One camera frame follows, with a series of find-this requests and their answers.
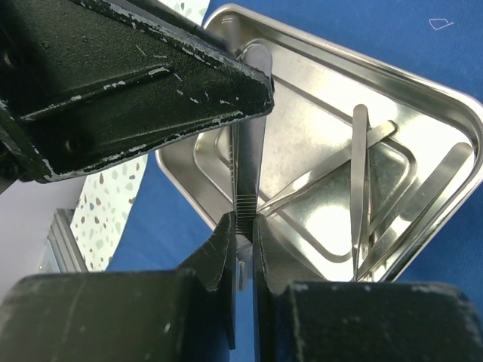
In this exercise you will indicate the blue surgical cloth wrap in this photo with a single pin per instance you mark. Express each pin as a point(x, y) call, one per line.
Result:
point(439, 40)

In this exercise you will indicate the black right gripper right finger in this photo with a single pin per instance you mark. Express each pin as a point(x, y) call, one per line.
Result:
point(298, 316)

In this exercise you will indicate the aluminium left side rail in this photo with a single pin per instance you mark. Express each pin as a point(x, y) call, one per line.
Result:
point(61, 253)

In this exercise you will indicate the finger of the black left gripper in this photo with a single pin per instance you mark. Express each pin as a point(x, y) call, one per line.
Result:
point(89, 84)

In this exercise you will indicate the stainless steel instrument tray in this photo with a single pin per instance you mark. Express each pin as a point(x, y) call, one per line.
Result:
point(317, 86)

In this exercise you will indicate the steel scalpel handle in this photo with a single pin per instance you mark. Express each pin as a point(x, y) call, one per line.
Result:
point(247, 139)

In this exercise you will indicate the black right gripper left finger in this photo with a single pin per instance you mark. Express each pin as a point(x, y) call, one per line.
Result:
point(183, 314)

